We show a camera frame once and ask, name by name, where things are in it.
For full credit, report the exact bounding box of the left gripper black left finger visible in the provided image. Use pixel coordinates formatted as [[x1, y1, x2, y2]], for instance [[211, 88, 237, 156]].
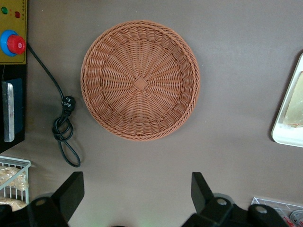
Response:
[[26, 171, 85, 227]]

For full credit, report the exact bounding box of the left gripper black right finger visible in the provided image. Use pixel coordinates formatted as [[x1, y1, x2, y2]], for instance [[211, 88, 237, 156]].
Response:
[[190, 171, 234, 223]]

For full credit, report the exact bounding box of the triangular sandwich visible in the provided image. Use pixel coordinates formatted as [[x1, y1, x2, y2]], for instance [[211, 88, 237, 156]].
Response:
[[282, 70, 303, 129]]

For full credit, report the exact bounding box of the cream plastic tray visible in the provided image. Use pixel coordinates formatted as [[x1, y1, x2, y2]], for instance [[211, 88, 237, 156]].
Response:
[[271, 52, 303, 148]]

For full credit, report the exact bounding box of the round brown wicker basket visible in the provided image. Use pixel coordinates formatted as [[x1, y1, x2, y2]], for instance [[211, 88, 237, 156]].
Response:
[[80, 19, 201, 142]]

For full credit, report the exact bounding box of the fried snack bag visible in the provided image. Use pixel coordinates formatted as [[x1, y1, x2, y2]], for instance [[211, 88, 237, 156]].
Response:
[[0, 165, 27, 191], [0, 197, 27, 213]]

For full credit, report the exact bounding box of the clear acrylic bottle rack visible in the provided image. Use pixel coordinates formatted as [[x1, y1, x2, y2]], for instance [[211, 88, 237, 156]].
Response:
[[250, 196, 303, 227]]

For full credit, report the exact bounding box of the red cola bottle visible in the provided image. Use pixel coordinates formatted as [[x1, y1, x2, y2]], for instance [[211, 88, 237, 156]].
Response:
[[289, 209, 303, 223]]

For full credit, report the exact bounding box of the black machine yellow panel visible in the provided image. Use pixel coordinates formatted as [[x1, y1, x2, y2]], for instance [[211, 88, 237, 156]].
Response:
[[0, 0, 29, 155]]

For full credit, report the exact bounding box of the white wire rack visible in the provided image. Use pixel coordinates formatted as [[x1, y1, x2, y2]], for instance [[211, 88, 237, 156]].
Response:
[[0, 155, 32, 211]]

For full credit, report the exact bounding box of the black power cable with plug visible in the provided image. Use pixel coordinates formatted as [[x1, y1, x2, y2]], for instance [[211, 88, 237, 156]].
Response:
[[26, 42, 81, 168]]

